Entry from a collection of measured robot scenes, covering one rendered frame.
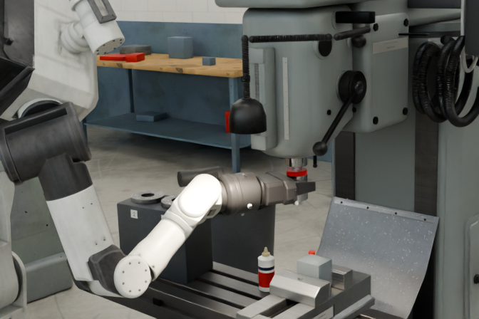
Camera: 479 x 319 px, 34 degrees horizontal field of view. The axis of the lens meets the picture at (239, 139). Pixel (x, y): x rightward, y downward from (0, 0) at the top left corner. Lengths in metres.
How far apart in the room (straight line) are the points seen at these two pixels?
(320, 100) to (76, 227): 0.55
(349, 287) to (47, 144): 0.77
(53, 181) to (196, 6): 6.39
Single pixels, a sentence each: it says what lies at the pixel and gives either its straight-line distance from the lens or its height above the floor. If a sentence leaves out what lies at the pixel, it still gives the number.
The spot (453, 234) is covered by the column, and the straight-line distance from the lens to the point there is 2.03.
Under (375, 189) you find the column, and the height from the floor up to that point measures 1.13.
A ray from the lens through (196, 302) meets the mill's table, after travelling 1.90.
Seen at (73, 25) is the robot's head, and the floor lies 1.61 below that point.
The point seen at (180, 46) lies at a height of 1.00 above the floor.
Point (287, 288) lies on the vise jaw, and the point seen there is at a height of 1.02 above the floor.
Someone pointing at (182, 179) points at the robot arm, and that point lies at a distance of 1.64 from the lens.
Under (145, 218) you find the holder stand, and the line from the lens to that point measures 2.03.
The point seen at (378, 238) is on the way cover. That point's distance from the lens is 2.06.
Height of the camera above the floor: 1.71
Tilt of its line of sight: 12 degrees down
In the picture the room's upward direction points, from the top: 2 degrees counter-clockwise
